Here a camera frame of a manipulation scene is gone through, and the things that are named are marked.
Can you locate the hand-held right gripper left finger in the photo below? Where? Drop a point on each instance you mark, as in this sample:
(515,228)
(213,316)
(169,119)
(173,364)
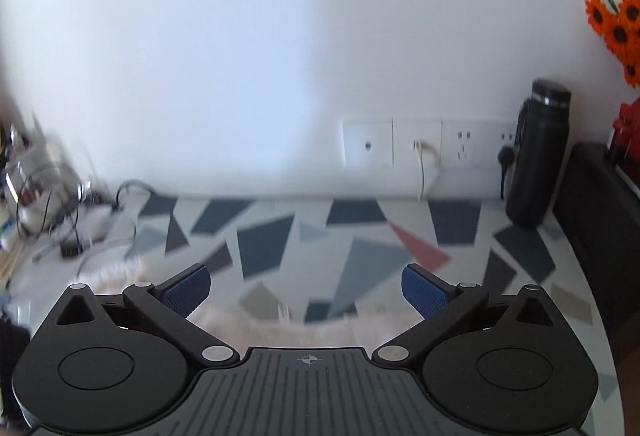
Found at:
(187,290)

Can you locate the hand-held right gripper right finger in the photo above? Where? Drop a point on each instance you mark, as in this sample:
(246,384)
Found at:
(424,290)

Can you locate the pale pink knit sweater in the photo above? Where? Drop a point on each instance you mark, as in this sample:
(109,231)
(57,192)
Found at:
(245,328)

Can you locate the small black adapter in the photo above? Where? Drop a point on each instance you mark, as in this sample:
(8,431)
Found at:
(71,250)

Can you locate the black insulated water bottle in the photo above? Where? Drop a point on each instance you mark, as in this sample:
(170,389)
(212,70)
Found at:
(537,166)

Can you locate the black cabinet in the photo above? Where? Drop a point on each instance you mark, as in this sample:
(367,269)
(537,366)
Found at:
(590,226)

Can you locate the red vase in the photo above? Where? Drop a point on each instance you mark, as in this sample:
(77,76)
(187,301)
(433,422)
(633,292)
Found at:
(631,116)

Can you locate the orange crochet flower bouquet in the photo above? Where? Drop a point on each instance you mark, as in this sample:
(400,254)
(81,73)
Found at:
(617,29)

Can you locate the white wall power outlet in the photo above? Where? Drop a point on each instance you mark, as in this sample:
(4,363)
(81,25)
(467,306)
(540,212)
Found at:
(467,144)

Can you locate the white wall outlet with plug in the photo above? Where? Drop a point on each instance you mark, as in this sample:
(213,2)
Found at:
(506,134)

